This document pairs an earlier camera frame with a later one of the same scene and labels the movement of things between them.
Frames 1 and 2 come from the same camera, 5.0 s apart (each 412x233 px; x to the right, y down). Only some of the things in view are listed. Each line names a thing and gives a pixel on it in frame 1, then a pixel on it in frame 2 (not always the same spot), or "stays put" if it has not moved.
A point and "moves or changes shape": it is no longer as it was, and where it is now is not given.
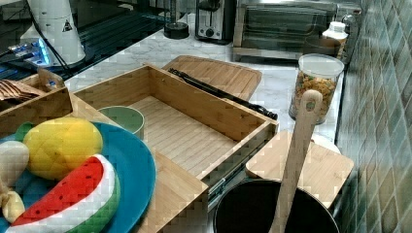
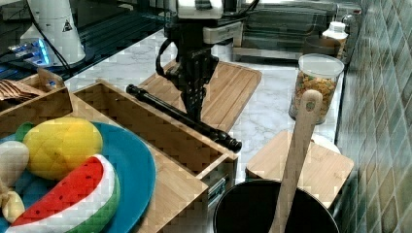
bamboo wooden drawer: (196, 129) moves or changes shape
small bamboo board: (324, 173) stays put
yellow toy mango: (55, 146) stays put
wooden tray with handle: (31, 100) stays put
